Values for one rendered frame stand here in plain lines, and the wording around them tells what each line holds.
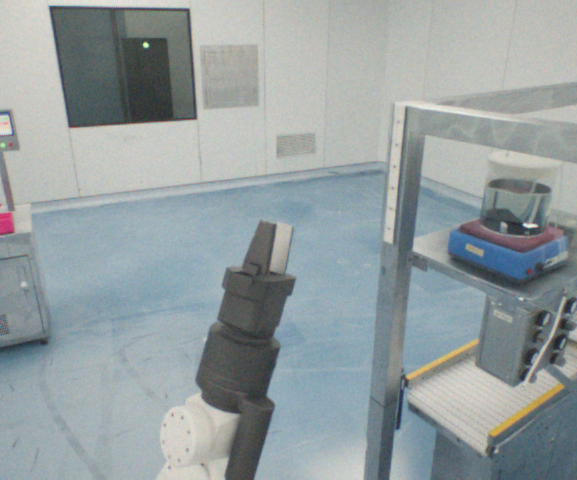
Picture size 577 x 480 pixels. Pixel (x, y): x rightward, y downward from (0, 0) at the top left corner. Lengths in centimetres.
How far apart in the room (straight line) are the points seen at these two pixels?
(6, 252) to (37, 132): 284
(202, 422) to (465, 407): 107
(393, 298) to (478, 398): 41
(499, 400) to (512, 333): 40
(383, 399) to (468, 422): 23
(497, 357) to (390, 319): 28
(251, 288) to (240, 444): 18
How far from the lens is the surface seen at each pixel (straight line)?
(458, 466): 179
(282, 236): 62
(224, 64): 617
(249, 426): 60
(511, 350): 129
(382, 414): 160
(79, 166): 604
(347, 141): 707
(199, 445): 61
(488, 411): 159
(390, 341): 145
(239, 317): 58
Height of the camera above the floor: 182
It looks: 23 degrees down
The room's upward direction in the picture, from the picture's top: straight up
